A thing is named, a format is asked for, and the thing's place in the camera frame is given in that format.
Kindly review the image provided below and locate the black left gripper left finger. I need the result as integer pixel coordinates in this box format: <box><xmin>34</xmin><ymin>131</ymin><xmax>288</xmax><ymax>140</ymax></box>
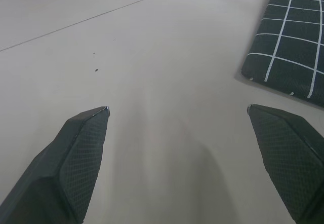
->
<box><xmin>0</xmin><ymin>105</ymin><xmax>111</xmax><ymax>224</ymax></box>

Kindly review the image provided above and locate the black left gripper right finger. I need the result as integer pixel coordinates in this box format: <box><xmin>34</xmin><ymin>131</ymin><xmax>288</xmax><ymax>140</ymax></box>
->
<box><xmin>246</xmin><ymin>103</ymin><xmax>324</xmax><ymax>224</ymax></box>

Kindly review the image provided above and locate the dark green checked folded cloth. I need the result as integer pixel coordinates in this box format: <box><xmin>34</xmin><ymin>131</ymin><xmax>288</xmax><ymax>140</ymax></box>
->
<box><xmin>240</xmin><ymin>0</ymin><xmax>324</xmax><ymax>107</ymax></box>

